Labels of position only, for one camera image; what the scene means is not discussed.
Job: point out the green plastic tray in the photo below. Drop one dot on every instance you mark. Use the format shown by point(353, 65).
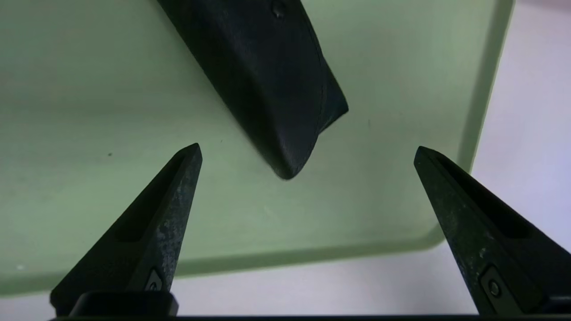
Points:
point(89, 89)

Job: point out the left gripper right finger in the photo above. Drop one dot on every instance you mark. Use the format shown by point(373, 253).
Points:
point(486, 232)

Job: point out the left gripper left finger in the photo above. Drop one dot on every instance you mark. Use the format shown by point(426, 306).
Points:
point(151, 232)

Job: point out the black soft glasses case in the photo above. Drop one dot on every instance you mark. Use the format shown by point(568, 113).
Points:
point(267, 80)

